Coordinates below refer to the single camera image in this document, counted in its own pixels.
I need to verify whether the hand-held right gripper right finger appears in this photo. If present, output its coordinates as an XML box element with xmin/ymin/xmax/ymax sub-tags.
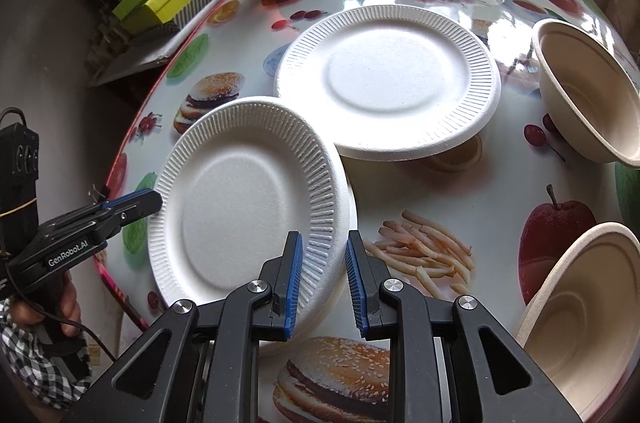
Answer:
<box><xmin>345</xmin><ymin>230</ymin><xmax>583</xmax><ymax>423</ymax></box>

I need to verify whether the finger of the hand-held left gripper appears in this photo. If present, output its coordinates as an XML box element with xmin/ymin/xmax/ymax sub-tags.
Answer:
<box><xmin>97</xmin><ymin>189</ymin><xmax>164</xmax><ymax>216</ymax></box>
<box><xmin>41</xmin><ymin>204</ymin><xmax>163</xmax><ymax>250</ymax></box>

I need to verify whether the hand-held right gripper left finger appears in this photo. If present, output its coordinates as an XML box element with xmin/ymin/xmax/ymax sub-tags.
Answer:
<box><xmin>60</xmin><ymin>230</ymin><xmax>304</xmax><ymax>423</ymax></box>

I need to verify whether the white foam plate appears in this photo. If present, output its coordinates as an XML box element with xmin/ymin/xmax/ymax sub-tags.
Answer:
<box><xmin>147</xmin><ymin>96</ymin><xmax>359</xmax><ymax>356</ymax></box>
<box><xmin>273</xmin><ymin>5</ymin><xmax>502</xmax><ymax>162</ymax></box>

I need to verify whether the beige paper bowl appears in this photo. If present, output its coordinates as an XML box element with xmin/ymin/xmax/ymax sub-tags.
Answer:
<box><xmin>531</xmin><ymin>19</ymin><xmax>640</xmax><ymax>168</ymax></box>
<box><xmin>515</xmin><ymin>222</ymin><xmax>640</xmax><ymax>421</ymax></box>

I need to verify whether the person's left forearm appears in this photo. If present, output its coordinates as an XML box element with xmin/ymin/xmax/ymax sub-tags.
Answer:
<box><xmin>0</xmin><ymin>298</ymin><xmax>93</xmax><ymax>404</ymax></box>

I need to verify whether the person's left hand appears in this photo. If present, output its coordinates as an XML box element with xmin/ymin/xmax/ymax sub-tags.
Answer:
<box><xmin>11</xmin><ymin>280</ymin><xmax>82</xmax><ymax>339</ymax></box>

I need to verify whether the grey flat board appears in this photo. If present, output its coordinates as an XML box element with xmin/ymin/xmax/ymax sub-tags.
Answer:
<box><xmin>90</xmin><ymin>25</ymin><xmax>193</xmax><ymax>86</ymax></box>

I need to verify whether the food printed tablecloth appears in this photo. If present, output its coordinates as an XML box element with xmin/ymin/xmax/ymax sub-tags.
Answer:
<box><xmin>102</xmin><ymin>0</ymin><xmax>640</xmax><ymax>423</ymax></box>

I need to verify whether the black cable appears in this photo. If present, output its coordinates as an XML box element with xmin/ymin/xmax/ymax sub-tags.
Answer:
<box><xmin>27</xmin><ymin>298</ymin><xmax>118</xmax><ymax>363</ymax></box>

